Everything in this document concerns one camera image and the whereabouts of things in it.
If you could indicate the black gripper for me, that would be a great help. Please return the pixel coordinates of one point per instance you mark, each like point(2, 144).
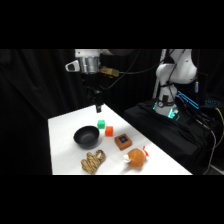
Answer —
point(91, 87)

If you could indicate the brown potato toy with tags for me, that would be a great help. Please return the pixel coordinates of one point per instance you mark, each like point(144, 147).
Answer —
point(136, 158)

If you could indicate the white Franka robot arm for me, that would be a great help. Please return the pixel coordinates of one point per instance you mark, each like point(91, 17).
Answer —
point(175, 71)

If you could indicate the black bowl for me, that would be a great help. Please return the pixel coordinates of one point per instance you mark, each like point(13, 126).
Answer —
point(86, 136)

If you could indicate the green cube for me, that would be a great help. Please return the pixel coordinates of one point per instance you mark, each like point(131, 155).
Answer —
point(101, 124)

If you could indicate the orange cube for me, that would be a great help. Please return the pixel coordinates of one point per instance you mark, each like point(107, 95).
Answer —
point(109, 131)

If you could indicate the brown box with blue square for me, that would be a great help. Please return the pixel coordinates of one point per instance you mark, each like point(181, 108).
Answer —
point(123, 141)

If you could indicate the striped tiger plush toy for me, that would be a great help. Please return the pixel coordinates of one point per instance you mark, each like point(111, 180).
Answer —
point(92, 161)

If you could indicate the black curtain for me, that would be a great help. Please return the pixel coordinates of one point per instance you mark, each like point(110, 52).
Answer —
point(30, 106)

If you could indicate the black cloth covered stand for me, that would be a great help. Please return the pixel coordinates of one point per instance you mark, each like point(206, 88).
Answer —
point(166, 133)

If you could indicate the blue lit control box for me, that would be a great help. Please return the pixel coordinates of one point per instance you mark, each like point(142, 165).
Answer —
point(188, 100)

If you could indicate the blue lit keyboard device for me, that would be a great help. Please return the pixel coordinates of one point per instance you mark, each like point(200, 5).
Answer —
point(212, 102)

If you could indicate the yellowish wrist camera box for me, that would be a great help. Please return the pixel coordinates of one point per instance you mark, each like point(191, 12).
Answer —
point(110, 71)

